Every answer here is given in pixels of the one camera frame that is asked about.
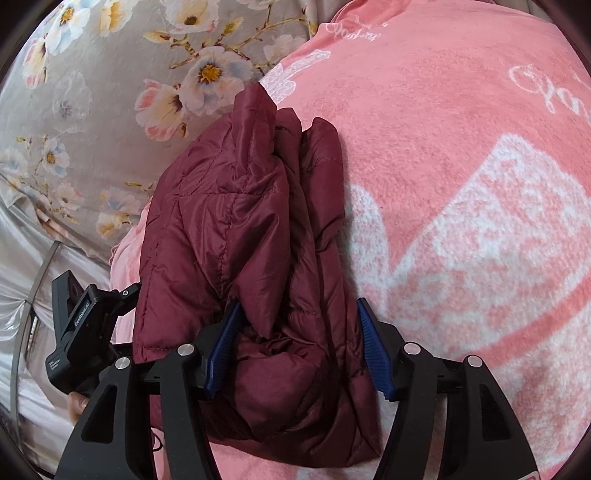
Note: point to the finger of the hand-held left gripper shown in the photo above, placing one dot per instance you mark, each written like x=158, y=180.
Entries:
x=125, y=292

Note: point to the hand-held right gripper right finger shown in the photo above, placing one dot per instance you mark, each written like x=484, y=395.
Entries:
x=375, y=357

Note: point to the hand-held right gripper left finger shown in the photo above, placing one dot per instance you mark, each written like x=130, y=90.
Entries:
x=221, y=350

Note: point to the maroon quilted jacket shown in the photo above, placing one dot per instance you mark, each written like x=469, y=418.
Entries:
x=221, y=221

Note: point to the person's left hand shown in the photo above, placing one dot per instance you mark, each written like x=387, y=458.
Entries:
x=76, y=407

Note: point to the silver satin cloth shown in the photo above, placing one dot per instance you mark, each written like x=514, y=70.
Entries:
x=18, y=295

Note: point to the grey floral bed sheet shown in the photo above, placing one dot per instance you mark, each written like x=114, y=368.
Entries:
x=115, y=69

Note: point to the pink patterned blanket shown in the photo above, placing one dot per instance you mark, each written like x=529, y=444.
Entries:
x=438, y=138

